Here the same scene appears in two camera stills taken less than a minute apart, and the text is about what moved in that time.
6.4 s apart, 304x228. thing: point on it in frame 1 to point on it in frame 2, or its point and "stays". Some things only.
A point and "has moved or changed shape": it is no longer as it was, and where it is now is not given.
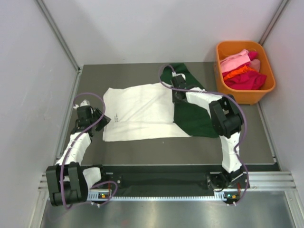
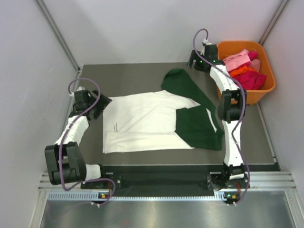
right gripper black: (174, 100) to (194, 56)
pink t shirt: (233, 61) stays
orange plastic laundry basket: (243, 71) stays
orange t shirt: (244, 69) stays
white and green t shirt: (147, 111) has moved or changed shape
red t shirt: (249, 80) stays
